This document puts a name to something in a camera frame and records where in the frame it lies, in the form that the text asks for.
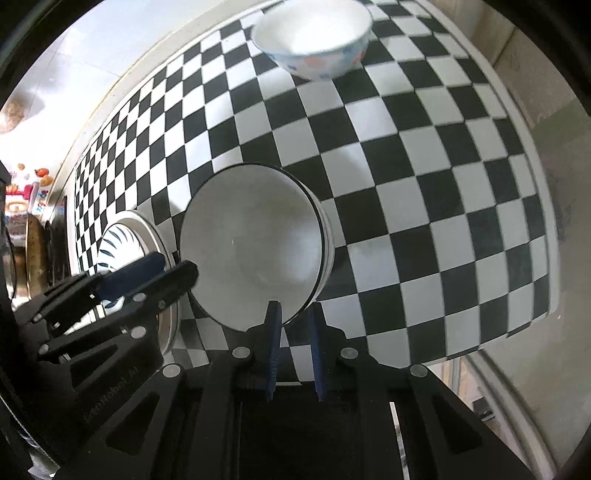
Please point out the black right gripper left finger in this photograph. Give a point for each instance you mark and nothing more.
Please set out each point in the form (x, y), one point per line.
(178, 424)

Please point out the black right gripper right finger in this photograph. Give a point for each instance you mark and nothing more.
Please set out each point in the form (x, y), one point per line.
(412, 425)

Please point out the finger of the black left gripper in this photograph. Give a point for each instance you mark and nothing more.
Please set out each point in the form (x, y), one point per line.
(65, 303)
(124, 318)

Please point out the large white bowl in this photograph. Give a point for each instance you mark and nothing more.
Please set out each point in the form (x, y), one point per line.
(256, 234)

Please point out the floral patterned white bowl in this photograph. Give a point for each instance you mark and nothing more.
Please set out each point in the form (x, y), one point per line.
(315, 40)

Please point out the white plate with striped rim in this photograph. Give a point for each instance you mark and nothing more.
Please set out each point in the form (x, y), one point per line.
(132, 252)

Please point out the colourful packaging in background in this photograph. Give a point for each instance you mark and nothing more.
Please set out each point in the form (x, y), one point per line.
(26, 195)

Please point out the black white checkered mat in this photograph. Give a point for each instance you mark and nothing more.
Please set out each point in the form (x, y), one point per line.
(445, 235)

